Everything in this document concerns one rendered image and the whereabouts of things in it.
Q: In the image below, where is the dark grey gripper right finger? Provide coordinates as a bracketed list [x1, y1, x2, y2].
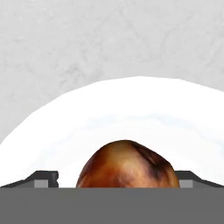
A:
[173, 170, 224, 189]

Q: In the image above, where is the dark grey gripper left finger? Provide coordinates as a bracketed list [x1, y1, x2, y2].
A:
[0, 170, 60, 189]

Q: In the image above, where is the white plate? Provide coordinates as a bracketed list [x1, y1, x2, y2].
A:
[0, 75, 224, 189]

